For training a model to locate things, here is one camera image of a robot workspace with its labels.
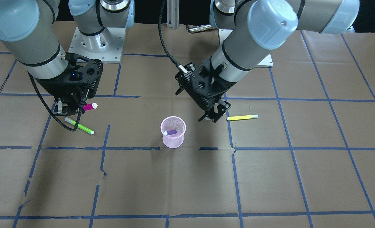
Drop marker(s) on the pink mesh cup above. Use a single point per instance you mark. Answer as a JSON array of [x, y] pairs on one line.
[[177, 123]]

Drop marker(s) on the aluminium frame post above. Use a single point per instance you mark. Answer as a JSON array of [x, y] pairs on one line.
[[172, 16]]

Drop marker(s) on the purple pen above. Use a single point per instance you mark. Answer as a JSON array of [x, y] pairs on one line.
[[170, 133]]

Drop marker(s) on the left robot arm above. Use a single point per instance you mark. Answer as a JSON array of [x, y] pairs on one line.
[[258, 27]]

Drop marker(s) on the pink pen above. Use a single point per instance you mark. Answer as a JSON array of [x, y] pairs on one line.
[[90, 106]]

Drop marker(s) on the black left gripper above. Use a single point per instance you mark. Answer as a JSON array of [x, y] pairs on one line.
[[226, 89]]

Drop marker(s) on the green pen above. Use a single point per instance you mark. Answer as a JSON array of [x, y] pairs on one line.
[[80, 126]]

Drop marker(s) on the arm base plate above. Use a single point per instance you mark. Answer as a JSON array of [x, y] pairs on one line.
[[266, 62], [106, 46]]

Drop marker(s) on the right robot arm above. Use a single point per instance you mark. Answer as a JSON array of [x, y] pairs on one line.
[[26, 29]]

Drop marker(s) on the yellow pen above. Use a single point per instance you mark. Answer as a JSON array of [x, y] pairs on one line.
[[242, 117]]

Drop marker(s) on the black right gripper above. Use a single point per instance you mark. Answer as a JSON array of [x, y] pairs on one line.
[[53, 87]]

